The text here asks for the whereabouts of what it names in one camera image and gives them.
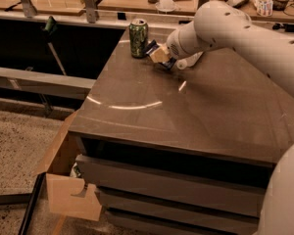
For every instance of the blue rxbar blueberry wrapper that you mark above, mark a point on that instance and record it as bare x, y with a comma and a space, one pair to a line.
169, 64

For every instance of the grey drawer cabinet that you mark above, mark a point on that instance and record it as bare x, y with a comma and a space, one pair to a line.
202, 151

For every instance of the green handled tool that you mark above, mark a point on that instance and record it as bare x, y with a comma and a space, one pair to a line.
49, 32

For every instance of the open cardboard box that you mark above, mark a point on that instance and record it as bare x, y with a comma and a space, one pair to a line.
67, 195

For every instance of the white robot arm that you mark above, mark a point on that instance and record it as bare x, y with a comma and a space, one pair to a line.
217, 25

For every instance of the green soda can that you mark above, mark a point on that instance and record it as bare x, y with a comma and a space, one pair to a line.
138, 36

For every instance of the black mesh cup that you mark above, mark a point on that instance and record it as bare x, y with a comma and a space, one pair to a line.
279, 5

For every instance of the white bowl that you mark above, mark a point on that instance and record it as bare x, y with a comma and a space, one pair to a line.
165, 6

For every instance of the clear plastic water bottle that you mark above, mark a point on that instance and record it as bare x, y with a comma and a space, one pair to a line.
188, 62

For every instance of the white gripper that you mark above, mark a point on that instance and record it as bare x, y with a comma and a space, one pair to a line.
174, 47

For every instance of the red white snack packet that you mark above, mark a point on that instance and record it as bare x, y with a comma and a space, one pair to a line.
263, 8

